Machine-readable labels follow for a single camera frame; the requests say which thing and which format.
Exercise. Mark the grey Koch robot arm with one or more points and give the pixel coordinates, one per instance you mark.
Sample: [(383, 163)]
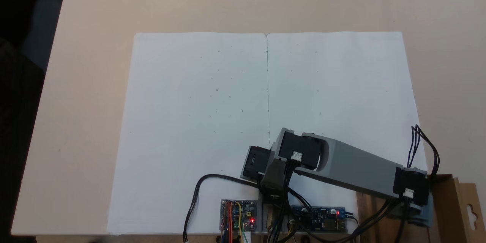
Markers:
[(360, 167)]

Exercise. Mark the brown cardboard box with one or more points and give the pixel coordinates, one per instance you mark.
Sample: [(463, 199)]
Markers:
[(448, 205)]

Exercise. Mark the blue circuit board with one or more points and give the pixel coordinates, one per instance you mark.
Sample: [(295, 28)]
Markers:
[(322, 218)]

